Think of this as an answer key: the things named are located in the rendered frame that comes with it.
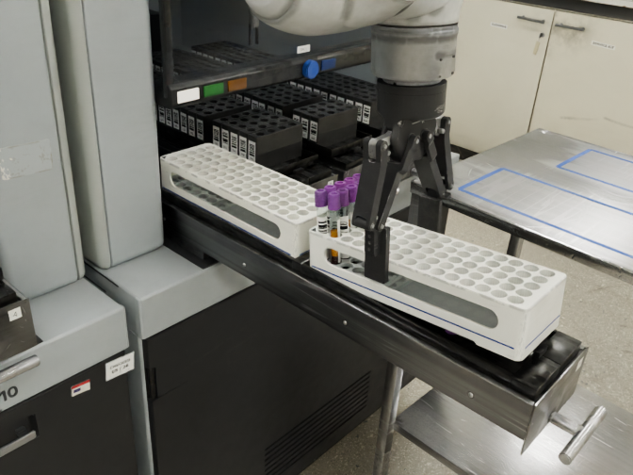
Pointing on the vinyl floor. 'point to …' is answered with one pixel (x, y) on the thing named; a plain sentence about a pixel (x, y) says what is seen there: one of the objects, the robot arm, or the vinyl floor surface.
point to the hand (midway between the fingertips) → (403, 247)
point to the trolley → (599, 449)
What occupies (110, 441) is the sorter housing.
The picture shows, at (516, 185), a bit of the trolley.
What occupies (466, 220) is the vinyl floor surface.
